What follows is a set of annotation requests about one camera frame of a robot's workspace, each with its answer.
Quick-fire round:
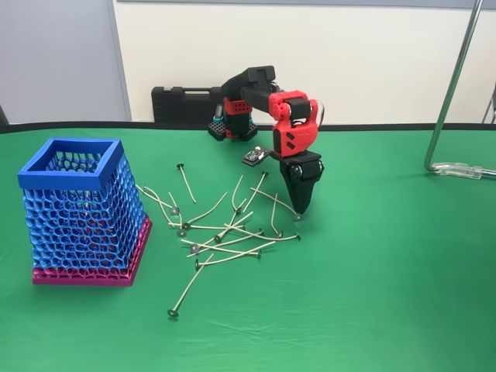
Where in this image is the chrome stand pole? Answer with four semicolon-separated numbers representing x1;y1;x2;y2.
423;0;496;176

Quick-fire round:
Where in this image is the green cloth with black edge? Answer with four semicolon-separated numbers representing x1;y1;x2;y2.
0;122;496;372

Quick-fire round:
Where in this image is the cream candle wick metal tab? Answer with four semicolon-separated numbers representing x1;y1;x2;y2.
242;170;270;213
223;222;302;242
231;174;244;215
213;198;248;243
168;222;246;230
176;163;198;204
135;184;180;215
142;185;174;228
181;191;229;230
189;211;255;252
186;229;267;259
167;191;187;238
193;240;277;270
180;239;263;260
167;253;215;319
270;192;285;239
250;187;302;222

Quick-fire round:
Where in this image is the black plastic tool case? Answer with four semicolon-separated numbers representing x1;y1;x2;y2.
150;85;226;126

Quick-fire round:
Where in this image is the red white wrist servo cable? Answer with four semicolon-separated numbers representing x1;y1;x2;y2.
309;99;327;128

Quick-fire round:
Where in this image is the blue and magenta lattice basket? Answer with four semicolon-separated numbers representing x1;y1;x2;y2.
17;137;153;288

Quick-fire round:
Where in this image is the clear plastic clamp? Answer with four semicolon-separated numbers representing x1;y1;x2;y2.
431;160;496;181

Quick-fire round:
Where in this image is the grey partition panel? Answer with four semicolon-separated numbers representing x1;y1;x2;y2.
0;0;132;125

